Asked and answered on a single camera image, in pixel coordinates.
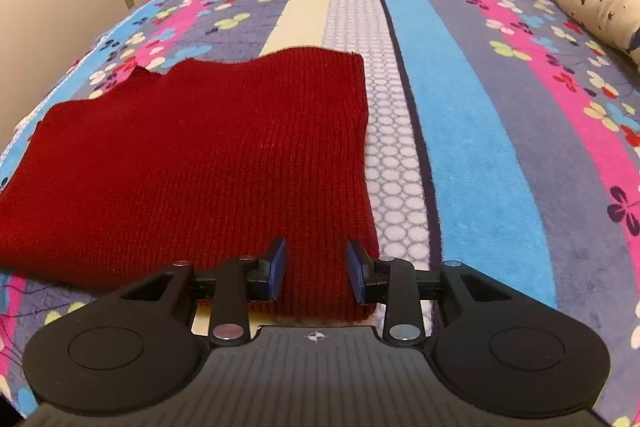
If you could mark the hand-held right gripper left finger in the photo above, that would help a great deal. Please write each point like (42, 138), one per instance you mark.
(277, 271)

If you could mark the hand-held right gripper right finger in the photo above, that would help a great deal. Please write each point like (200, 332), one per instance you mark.
(357, 273)

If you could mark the red knit sweater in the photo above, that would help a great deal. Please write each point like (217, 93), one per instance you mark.
(200, 172)

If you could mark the floral striped blanket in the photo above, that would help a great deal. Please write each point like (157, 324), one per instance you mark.
(475, 132)

